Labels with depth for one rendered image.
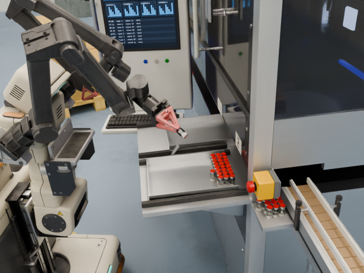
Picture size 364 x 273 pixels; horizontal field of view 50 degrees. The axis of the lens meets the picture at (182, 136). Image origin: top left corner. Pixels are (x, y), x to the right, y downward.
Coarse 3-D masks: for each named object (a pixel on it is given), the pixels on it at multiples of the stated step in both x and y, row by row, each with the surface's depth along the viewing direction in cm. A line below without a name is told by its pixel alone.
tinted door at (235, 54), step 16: (224, 0) 153; (240, 0) 130; (224, 16) 156; (240, 16) 132; (224, 32) 159; (240, 32) 134; (224, 48) 162; (240, 48) 136; (224, 64) 166; (240, 64) 139; (240, 80) 142
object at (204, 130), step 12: (168, 120) 196; (180, 120) 197; (192, 120) 197; (204, 120) 198; (216, 120) 199; (168, 132) 191; (192, 132) 189; (204, 132) 189; (216, 132) 188; (228, 132) 187; (168, 144) 176; (180, 144) 174; (192, 144) 174; (204, 144) 175; (228, 144) 177
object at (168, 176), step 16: (160, 160) 166; (176, 160) 167; (192, 160) 168; (208, 160) 167; (160, 176) 159; (176, 176) 158; (192, 176) 158; (208, 176) 157; (160, 192) 150; (176, 192) 144; (192, 192) 145; (208, 192) 146
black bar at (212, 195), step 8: (216, 192) 145; (224, 192) 145; (232, 192) 145; (240, 192) 145; (152, 200) 143; (160, 200) 143; (168, 200) 142; (176, 200) 143; (184, 200) 143; (192, 200) 144; (200, 200) 144
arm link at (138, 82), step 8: (128, 80) 126; (136, 80) 126; (144, 80) 126; (128, 88) 125; (136, 88) 124; (144, 88) 125; (128, 96) 131; (136, 96) 129; (144, 96) 129; (120, 112) 130; (128, 112) 132
